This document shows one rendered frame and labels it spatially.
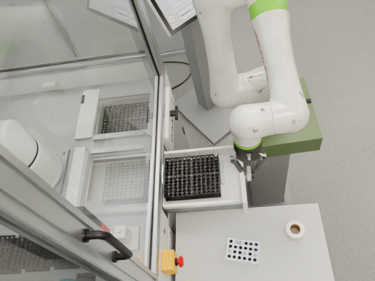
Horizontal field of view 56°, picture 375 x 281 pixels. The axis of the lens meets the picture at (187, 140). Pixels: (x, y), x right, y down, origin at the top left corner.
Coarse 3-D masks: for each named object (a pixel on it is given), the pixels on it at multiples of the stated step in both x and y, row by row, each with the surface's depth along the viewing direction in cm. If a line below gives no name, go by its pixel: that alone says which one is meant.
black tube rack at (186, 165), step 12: (192, 156) 147; (204, 156) 146; (168, 168) 150; (180, 168) 149; (192, 168) 144; (204, 168) 144; (216, 168) 146; (168, 180) 143; (180, 180) 142; (192, 180) 141; (204, 180) 144; (168, 192) 140; (180, 192) 139; (192, 192) 139; (204, 192) 141
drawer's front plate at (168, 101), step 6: (168, 90) 165; (168, 96) 163; (168, 102) 161; (168, 108) 159; (168, 114) 157; (168, 120) 155; (168, 126) 154; (168, 132) 152; (168, 138) 151; (168, 144) 155
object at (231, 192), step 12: (168, 156) 153; (180, 156) 153; (228, 156) 152; (228, 168) 148; (228, 180) 146; (240, 180) 145; (228, 192) 143; (240, 192) 142; (168, 204) 138; (180, 204) 137; (192, 204) 137; (204, 204) 136; (216, 204) 136; (228, 204) 136; (240, 204) 135
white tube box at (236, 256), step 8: (232, 240) 137; (248, 240) 135; (232, 248) 135; (240, 248) 138; (248, 248) 134; (256, 248) 134; (232, 256) 133; (240, 256) 134; (248, 256) 132; (256, 256) 132; (248, 264) 134; (256, 264) 131
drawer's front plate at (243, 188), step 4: (240, 176) 136; (244, 176) 135; (244, 180) 134; (244, 184) 134; (244, 188) 133; (244, 192) 132; (244, 196) 131; (244, 200) 130; (244, 204) 131; (244, 208) 134; (244, 212) 138
